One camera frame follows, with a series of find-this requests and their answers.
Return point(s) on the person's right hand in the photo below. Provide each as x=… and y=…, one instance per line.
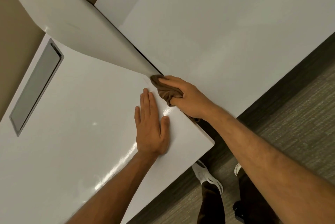
x=192, y=99

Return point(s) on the person's left hand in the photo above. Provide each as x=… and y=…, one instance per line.
x=150, y=132

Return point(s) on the person's right thumb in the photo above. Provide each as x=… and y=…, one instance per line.
x=176, y=100

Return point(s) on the person's left thumb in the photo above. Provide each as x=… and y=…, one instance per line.
x=165, y=126

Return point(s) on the person's left middle finger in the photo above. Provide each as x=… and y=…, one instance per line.
x=145, y=103

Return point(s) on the brown cleaning cloth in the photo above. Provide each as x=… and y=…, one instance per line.
x=165, y=92

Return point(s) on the person's right forearm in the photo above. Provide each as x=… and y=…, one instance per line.
x=261, y=163

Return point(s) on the person's left forearm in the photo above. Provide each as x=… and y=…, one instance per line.
x=115, y=189

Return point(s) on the white shoe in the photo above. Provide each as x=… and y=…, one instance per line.
x=237, y=169
x=206, y=176

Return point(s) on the dark brown trousers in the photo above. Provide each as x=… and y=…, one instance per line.
x=212, y=205

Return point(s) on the white curved desk divider panel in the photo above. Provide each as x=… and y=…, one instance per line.
x=78, y=22

